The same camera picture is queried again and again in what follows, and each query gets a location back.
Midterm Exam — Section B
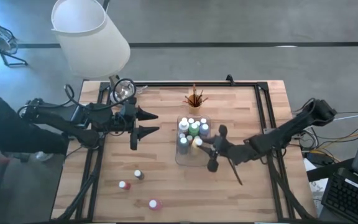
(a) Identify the large yellow paint bottle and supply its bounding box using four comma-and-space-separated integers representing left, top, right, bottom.
190, 138, 204, 156

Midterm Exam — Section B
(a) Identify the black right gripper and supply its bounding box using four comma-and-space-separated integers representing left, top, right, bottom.
197, 124, 256, 173

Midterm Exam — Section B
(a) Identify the black aluminium rig frame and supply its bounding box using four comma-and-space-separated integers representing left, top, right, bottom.
57, 81, 315, 222

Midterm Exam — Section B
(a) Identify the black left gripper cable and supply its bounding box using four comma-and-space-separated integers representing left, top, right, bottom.
112, 77, 137, 105

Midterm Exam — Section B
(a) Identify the yellow cable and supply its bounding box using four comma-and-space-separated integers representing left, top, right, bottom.
301, 132, 358, 154

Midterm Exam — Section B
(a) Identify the large dark teal paint bottle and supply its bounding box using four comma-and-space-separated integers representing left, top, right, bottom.
177, 137, 190, 156

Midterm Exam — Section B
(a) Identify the clear plastic bin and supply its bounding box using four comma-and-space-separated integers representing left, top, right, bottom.
175, 114, 213, 167

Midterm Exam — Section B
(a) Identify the white cable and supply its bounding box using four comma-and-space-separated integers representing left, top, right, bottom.
334, 113, 358, 122

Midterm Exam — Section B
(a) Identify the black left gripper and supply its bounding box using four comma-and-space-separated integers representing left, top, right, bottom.
113, 98, 160, 151

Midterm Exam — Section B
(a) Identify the large white paint bottle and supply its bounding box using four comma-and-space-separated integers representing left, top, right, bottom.
178, 119, 191, 134

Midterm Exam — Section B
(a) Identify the black keyboard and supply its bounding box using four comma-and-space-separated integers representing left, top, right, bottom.
321, 167, 358, 224

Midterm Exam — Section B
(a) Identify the yellow ribbed cup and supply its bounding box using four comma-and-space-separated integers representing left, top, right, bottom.
187, 94, 203, 116

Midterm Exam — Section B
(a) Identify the person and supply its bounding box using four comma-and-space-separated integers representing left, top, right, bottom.
0, 79, 70, 187

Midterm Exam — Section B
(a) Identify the white lamp cord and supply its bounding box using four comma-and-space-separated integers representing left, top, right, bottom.
134, 84, 149, 95

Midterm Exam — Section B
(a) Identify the large green paint bottle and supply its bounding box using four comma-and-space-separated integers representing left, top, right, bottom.
188, 123, 200, 137

